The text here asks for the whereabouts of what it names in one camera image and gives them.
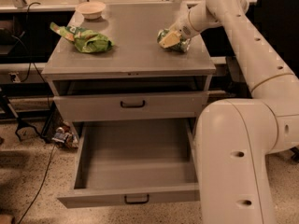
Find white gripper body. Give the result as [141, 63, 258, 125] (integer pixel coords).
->
[169, 17, 199, 39]

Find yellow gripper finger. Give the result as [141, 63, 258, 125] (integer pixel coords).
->
[159, 30, 181, 49]

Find green soda can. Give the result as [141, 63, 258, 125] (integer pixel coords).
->
[157, 29, 191, 53]

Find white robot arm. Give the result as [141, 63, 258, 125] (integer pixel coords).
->
[159, 0, 299, 224]

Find grey drawer cabinet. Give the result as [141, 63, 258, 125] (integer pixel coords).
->
[43, 3, 216, 136]

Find closed grey upper drawer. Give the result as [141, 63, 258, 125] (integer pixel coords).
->
[54, 91, 207, 122]

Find open grey bottom drawer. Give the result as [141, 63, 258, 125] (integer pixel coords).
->
[58, 119, 199, 208]

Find green chip bag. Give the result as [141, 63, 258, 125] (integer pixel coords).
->
[50, 22, 114, 53]

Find black office chair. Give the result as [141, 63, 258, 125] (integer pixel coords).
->
[225, 0, 299, 163]

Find small items on floor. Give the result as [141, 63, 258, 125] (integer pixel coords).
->
[51, 122, 78, 148]

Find black power cable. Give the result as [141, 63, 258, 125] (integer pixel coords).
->
[12, 2, 52, 107]

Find black floor cable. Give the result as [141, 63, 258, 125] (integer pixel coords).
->
[17, 142, 59, 224]

